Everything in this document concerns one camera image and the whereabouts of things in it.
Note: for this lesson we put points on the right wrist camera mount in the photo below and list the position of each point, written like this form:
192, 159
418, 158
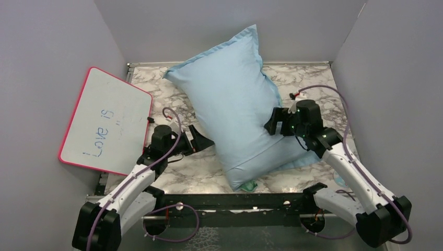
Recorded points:
299, 99

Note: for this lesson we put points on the green patterned cloth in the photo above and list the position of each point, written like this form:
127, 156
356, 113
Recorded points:
249, 186

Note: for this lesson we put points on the pink framed whiteboard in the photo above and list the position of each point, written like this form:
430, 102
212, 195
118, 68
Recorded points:
109, 124

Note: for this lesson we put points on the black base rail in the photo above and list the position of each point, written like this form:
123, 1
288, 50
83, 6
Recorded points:
236, 210

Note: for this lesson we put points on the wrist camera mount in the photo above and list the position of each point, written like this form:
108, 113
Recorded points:
175, 123
299, 99

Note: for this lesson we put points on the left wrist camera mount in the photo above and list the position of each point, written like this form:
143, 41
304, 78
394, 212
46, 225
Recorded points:
175, 123

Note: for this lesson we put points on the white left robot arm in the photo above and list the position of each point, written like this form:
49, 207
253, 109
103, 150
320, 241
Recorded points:
101, 225

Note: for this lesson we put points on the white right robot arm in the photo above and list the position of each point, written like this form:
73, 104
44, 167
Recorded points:
378, 215

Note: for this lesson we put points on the light blue pillowcase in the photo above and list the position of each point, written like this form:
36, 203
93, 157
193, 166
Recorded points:
233, 99

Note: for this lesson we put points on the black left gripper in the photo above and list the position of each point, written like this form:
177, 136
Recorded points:
199, 142

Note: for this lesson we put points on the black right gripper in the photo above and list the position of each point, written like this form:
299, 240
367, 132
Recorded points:
279, 114

